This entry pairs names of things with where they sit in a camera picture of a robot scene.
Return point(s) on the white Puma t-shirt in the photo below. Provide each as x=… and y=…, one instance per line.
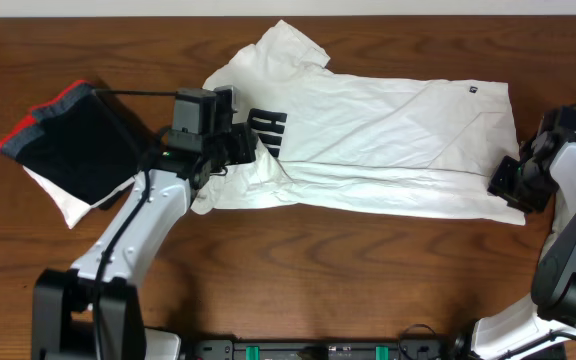
x=376, y=145

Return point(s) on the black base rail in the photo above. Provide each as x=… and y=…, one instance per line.
x=417, y=342

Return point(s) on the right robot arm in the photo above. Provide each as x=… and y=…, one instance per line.
x=547, y=316

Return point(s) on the folded red garment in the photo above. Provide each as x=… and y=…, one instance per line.
x=30, y=126

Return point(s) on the folded white garment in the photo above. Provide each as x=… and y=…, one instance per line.
x=73, y=208

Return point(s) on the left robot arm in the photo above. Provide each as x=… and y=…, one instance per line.
x=92, y=310

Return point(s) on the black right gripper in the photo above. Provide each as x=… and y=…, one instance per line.
x=498, y=185

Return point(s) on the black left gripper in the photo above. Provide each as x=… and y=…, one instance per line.
x=244, y=141

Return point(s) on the folded black garment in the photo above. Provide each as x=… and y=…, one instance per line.
x=89, y=150

